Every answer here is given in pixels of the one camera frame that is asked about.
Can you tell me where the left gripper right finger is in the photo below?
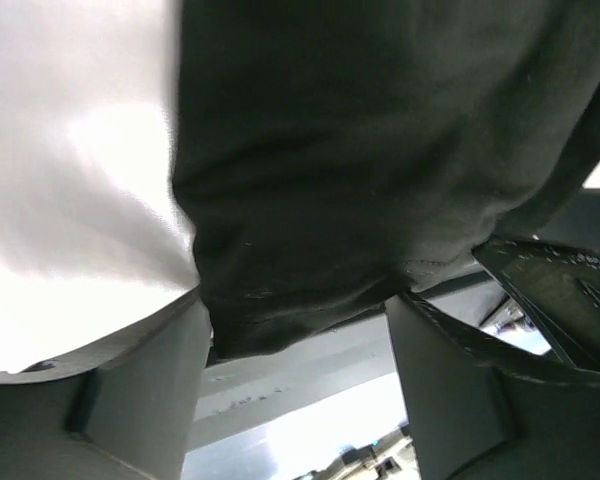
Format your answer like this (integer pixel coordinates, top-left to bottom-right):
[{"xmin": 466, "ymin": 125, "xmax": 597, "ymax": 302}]
[{"xmin": 386, "ymin": 294, "xmax": 600, "ymax": 479}]

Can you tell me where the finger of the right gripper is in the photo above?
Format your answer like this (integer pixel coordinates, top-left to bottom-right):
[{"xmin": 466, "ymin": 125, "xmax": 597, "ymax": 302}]
[{"xmin": 474, "ymin": 238, "xmax": 600, "ymax": 371}]

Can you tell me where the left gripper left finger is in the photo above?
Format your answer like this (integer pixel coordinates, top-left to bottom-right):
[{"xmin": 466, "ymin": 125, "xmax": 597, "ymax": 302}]
[{"xmin": 0, "ymin": 291, "xmax": 211, "ymax": 479}]

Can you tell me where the black t shirt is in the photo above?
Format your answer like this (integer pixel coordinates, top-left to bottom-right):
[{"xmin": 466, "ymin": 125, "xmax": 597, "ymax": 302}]
[{"xmin": 172, "ymin": 1, "xmax": 600, "ymax": 361}]

